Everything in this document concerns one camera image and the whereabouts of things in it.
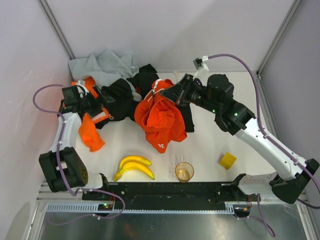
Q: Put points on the orange shorts white drawstring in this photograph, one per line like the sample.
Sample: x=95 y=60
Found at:
x=159 y=118

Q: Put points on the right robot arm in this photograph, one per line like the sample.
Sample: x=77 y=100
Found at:
x=238 y=120

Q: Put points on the upper yellow banana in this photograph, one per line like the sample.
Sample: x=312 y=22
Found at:
x=136 y=158

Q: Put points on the right aluminium frame rail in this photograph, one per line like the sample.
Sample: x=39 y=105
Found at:
x=270 y=107

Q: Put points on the grey cloth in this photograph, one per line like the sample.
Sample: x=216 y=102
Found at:
x=104 y=69

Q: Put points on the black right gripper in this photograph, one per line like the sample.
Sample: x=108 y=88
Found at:
x=185 y=88

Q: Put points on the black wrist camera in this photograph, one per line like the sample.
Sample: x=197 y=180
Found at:
x=219 y=89
x=71 y=95

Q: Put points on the right aluminium frame post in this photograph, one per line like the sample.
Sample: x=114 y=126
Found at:
x=280 y=34

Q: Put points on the yellow banana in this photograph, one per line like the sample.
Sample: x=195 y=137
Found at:
x=135 y=170
x=136 y=158

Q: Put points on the yellow cube block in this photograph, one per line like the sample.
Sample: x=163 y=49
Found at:
x=227 y=160

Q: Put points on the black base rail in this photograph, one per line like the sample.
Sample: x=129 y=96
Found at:
x=176 y=195

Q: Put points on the grey slotted cable duct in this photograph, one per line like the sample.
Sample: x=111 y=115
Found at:
x=104 y=208

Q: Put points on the aluminium frame post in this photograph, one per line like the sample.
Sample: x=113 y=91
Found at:
x=50 y=16
x=280 y=34

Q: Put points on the orange cloth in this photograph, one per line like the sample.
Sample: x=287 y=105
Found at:
x=88 y=131

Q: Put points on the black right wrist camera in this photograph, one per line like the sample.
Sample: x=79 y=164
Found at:
x=219 y=89

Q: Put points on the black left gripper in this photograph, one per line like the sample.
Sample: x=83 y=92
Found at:
x=92 y=100

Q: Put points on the lower yellow banana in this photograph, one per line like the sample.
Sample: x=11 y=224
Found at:
x=135 y=170

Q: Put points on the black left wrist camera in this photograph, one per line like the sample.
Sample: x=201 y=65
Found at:
x=71 y=95

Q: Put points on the left aluminium frame post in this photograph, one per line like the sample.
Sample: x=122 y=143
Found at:
x=50 y=16

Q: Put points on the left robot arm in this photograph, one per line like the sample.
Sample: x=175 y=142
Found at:
x=62 y=167

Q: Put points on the amber plastic cup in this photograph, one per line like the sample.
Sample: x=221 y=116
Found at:
x=184 y=171

